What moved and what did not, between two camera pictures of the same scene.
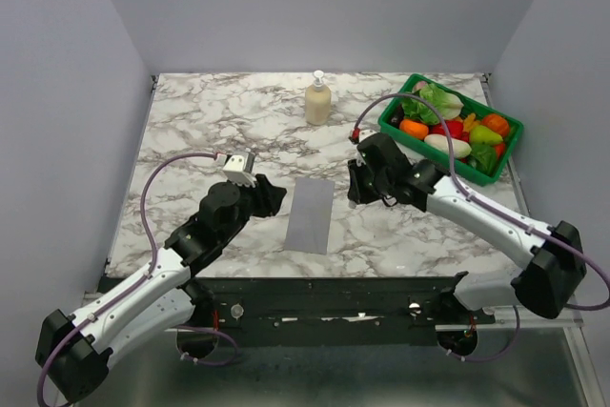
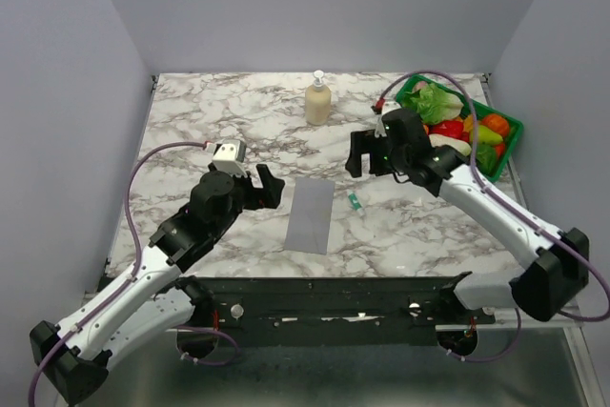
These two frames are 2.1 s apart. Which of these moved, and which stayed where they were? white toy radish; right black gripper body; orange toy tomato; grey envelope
Moved: right black gripper body
Stayed: orange toy tomato; white toy radish; grey envelope
